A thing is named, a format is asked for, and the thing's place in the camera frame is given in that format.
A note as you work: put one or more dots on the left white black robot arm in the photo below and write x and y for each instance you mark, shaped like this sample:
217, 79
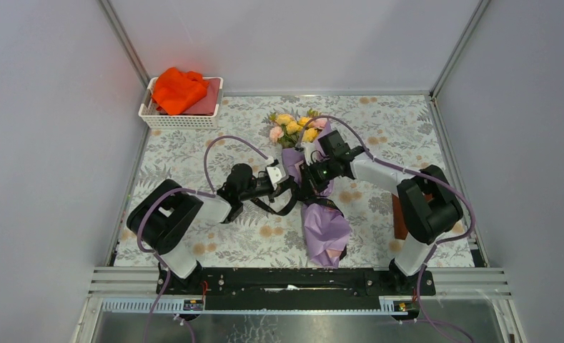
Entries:
162, 219

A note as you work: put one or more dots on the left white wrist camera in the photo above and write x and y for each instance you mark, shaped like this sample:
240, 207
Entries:
275, 172

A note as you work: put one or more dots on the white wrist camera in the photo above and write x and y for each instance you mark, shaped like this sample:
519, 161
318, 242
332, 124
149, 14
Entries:
310, 152
275, 172

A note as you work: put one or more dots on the white plastic basket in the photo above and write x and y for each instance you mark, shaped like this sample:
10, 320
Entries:
149, 115

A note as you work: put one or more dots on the dark red folded paper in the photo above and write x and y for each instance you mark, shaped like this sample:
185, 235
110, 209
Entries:
206, 105

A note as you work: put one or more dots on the yellow fake flower bunch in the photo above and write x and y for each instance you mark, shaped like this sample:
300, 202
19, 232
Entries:
293, 128

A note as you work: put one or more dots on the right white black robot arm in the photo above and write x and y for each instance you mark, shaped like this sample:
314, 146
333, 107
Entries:
429, 205

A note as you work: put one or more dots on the black mounting base rail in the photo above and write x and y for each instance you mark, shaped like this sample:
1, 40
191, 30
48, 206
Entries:
295, 289

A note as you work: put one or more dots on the orange cloth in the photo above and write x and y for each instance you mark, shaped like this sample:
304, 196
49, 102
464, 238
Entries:
176, 91

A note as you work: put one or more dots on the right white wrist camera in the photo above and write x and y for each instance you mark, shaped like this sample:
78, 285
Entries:
310, 152

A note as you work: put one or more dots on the brown leather pad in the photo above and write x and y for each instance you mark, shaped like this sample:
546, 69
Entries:
399, 222

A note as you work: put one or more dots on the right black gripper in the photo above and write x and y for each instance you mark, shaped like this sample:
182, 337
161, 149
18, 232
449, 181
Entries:
309, 181

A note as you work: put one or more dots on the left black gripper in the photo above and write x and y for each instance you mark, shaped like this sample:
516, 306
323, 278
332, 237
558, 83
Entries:
271, 193

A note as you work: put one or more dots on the floral patterned table mat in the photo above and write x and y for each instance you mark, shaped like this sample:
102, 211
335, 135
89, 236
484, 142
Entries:
397, 128

